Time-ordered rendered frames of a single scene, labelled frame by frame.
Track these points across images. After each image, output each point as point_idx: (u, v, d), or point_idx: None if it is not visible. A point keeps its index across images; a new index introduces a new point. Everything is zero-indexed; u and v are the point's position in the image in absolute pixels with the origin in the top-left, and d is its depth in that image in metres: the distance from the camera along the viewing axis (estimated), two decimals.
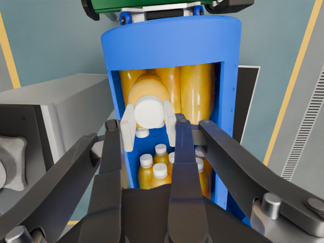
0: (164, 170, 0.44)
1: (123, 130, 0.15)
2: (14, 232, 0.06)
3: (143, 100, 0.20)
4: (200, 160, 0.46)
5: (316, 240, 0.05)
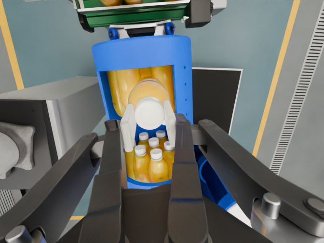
0: (143, 149, 0.56)
1: (123, 130, 0.15)
2: (14, 232, 0.06)
3: None
4: None
5: (316, 240, 0.05)
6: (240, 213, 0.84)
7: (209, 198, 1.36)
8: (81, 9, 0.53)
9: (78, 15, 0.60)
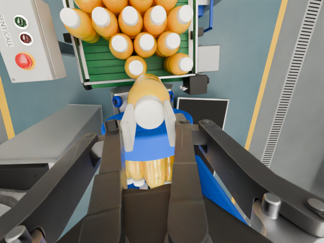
0: None
1: (123, 130, 0.15)
2: (14, 232, 0.06)
3: (137, 185, 0.55)
4: None
5: (316, 240, 0.05)
6: None
7: None
8: (88, 83, 0.56)
9: None
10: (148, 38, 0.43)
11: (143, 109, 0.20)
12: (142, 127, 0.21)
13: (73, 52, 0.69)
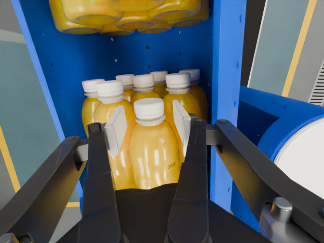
0: None
1: (107, 134, 0.14)
2: (1, 240, 0.06)
3: None
4: None
5: None
6: (312, 149, 0.41)
7: None
8: None
9: None
10: None
11: (143, 100, 0.22)
12: (140, 106, 0.19)
13: None
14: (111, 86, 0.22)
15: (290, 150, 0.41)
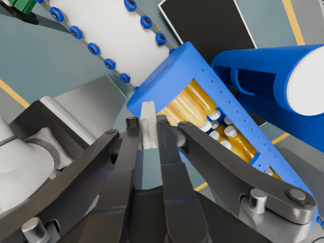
0: None
1: (142, 128, 0.15)
2: (30, 222, 0.06)
3: None
4: (231, 127, 0.60)
5: (300, 227, 0.06)
6: (305, 81, 0.63)
7: (271, 108, 1.14)
8: None
9: (6, 9, 0.59)
10: None
11: None
12: None
13: None
14: None
15: (292, 91, 0.64)
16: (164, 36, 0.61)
